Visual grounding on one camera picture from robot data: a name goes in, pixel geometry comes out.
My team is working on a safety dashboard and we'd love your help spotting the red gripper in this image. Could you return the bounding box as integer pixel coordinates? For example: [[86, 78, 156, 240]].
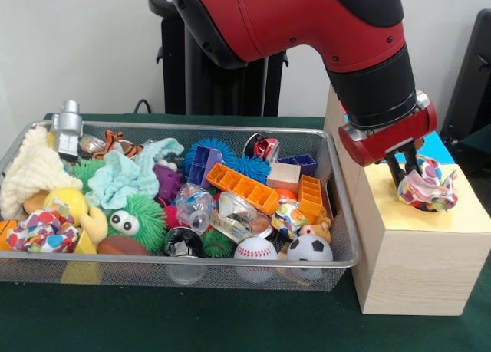
[[338, 98, 439, 189]]

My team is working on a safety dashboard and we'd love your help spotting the polka-dot cloth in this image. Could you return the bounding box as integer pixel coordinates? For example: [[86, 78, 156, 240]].
[[5, 202, 81, 253], [397, 156, 460, 214]]

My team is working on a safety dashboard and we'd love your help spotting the wooden box with three holes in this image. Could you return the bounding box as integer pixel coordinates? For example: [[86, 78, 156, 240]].
[[324, 85, 491, 317]]

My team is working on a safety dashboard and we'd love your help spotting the dark green table cloth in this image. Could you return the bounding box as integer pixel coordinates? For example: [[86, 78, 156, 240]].
[[458, 124, 491, 169], [0, 113, 491, 352]]

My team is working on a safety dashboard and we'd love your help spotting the short orange toy brick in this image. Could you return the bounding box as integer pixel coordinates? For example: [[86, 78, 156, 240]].
[[298, 174, 325, 225]]

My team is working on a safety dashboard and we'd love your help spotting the black upright panel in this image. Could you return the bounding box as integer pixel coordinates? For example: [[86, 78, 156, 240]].
[[440, 8, 491, 140]]

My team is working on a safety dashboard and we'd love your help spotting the soccer ball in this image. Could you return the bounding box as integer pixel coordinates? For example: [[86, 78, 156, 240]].
[[286, 235, 334, 281]]

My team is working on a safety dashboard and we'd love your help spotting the long orange toy brick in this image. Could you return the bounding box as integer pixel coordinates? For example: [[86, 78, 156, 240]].
[[206, 162, 280, 216]]

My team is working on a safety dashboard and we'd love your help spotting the baseball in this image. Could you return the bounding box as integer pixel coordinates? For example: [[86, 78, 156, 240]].
[[233, 237, 278, 284]]

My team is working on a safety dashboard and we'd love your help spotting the green spiky toy with eyes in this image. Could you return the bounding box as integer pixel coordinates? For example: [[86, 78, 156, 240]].
[[105, 193, 168, 255]]

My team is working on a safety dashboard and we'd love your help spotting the mint green cloth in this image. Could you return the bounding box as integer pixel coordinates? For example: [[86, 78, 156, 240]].
[[87, 137, 185, 211]]

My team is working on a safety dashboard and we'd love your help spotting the silver toy robot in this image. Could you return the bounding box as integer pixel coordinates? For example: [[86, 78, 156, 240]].
[[51, 100, 84, 156]]

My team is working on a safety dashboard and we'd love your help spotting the yellow ball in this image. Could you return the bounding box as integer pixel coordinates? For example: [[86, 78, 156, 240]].
[[43, 186, 89, 227]]

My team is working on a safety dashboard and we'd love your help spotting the cream knitted cloth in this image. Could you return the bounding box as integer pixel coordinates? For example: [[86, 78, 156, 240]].
[[0, 127, 84, 221]]

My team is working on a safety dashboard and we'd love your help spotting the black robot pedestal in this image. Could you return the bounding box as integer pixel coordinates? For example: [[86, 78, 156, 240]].
[[148, 0, 289, 117]]

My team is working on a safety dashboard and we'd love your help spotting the shallow wire mesh bin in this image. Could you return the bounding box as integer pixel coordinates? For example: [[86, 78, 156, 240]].
[[0, 120, 361, 294]]

